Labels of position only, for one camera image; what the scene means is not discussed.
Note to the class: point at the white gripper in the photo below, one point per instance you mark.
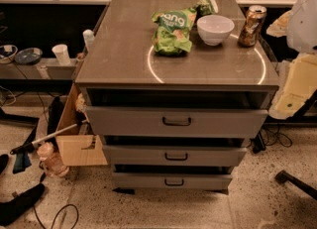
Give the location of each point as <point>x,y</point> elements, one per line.
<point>303,25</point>

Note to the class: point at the grey bottom drawer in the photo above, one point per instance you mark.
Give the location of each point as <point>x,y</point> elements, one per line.
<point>158,180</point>

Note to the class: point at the grey drawer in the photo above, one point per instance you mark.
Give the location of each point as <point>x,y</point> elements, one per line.
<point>158,180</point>
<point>173,156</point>
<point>176,122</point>

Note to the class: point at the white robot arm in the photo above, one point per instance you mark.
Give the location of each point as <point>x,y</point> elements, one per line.
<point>299,25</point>

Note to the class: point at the grey drawer cabinet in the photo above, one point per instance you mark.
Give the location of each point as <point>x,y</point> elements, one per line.
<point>123,70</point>

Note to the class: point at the grey middle drawer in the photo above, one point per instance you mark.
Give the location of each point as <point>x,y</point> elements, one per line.
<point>173,156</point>

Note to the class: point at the grey top drawer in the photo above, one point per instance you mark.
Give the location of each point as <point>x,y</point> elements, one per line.
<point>176,122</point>

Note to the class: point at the crushed soda can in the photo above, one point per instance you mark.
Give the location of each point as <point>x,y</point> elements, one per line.
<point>254,21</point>

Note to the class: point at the black power adapter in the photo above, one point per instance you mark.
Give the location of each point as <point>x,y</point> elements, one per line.
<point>258,143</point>

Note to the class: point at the black chair leg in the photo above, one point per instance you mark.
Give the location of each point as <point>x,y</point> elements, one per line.
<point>284,176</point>

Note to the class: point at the white bowl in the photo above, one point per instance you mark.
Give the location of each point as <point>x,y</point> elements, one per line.
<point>214,29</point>

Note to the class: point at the green chip bag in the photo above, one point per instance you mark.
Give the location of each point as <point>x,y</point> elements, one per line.
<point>172,37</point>

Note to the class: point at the white plastic bottle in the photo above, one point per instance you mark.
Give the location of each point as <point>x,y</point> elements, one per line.
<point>88,37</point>

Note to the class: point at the cardboard box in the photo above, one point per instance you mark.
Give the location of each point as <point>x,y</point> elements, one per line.
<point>78,146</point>

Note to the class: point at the white paper cup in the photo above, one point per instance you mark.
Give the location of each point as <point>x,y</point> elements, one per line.
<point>61,53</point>

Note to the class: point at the clear plastic jug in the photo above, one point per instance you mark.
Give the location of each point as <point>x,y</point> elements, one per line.
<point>51,160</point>

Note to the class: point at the dark blue plate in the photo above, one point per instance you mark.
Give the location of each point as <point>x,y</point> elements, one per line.
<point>29,56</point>

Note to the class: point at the small patterned bowl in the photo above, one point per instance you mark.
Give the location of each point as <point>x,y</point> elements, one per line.
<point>7,53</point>

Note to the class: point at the black sock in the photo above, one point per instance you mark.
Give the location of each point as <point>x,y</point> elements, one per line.
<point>12,210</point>

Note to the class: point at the grey handled tool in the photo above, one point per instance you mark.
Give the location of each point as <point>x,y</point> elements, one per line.
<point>34,144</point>

